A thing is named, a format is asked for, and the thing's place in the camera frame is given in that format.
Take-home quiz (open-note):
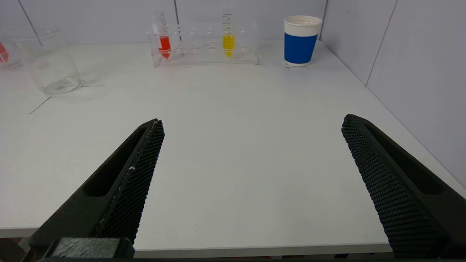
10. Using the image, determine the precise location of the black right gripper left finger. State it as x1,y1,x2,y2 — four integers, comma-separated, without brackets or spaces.
28,118,165,255

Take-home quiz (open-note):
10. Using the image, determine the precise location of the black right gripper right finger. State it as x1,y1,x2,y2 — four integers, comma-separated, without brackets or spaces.
341,114,466,257

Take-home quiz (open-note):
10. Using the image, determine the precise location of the clear glass beaker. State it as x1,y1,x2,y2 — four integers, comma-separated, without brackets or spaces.
5,26,84,96

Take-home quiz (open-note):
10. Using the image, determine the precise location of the clear acrylic test tube rack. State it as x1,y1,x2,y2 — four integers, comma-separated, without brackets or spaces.
0,26,23,70
147,21,260,68

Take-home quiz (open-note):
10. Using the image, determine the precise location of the test tube with yellow pigment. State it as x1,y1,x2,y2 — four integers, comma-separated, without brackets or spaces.
221,1,236,58

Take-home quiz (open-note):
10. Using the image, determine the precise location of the blue and white paper cup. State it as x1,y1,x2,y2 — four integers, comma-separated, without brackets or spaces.
284,15,323,68

